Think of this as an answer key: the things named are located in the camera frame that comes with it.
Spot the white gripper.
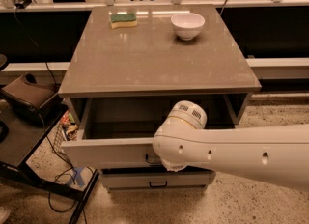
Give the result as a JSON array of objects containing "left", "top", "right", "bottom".
[{"left": 161, "top": 159, "right": 186, "bottom": 172}]

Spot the grey top drawer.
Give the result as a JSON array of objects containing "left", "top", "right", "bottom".
[{"left": 61, "top": 95, "right": 240, "bottom": 170}]

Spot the grey drawer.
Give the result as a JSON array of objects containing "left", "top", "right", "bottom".
[
  {"left": 100, "top": 168, "right": 215, "bottom": 191},
  {"left": 61, "top": 95, "right": 240, "bottom": 170}
]

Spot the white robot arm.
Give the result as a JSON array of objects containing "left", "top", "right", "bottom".
[{"left": 153, "top": 101, "right": 309, "bottom": 191}]

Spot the grey bottom drawer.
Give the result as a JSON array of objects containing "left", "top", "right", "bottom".
[{"left": 100, "top": 168, "right": 215, "bottom": 191}]

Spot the grey drawer cabinet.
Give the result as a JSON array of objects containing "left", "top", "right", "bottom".
[{"left": 57, "top": 4, "right": 263, "bottom": 193}]

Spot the white bowl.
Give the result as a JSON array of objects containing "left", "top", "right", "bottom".
[{"left": 171, "top": 13, "right": 205, "bottom": 41}]

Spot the green yellow sponge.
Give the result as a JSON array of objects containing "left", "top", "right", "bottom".
[{"left": 110, "top": 13, "right": 137, "bottom": 29}]

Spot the black side table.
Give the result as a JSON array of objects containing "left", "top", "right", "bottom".
[{"left": 0, "top": 105, "right": 98, "bottom": 224}]

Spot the brown VR headset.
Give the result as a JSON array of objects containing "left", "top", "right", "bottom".
[{"left": 0, "top": 73, "right": 62, "bottom": 123}]

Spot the black power adapter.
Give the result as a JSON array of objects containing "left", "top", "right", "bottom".
[{"left": 15, "top": 0, "right": 32, "bottom": 9}]

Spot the wire basket with snacks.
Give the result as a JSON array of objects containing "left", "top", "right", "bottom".
[{"left": 52, "top": 111, "right": 78, "bottom": 165}]

